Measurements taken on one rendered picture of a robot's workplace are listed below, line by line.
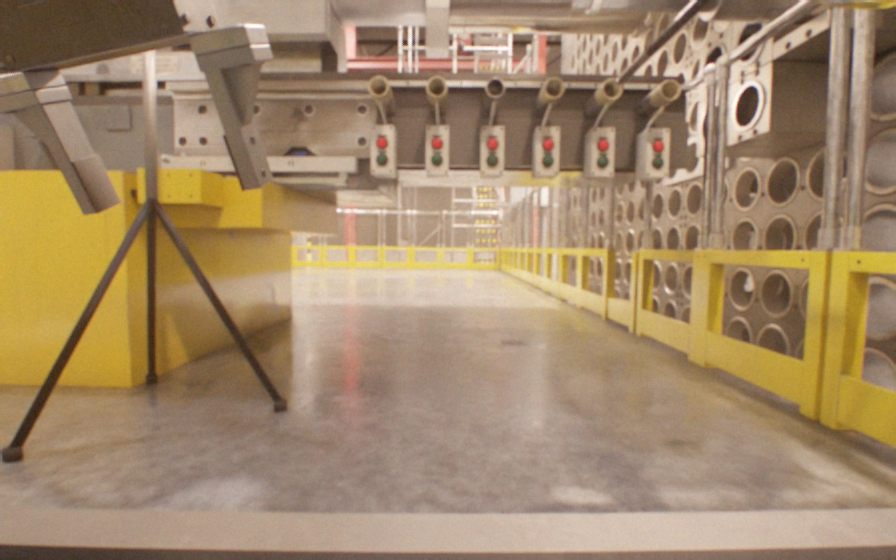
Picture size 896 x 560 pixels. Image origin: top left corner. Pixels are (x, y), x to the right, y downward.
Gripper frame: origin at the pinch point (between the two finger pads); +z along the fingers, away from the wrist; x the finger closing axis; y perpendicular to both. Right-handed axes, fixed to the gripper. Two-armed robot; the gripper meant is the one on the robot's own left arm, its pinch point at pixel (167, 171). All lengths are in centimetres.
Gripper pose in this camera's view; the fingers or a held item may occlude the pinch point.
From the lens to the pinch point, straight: 40.7
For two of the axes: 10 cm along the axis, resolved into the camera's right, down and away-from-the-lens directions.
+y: 0.6, -4.6, 8.9
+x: -9.9, 1.1, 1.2
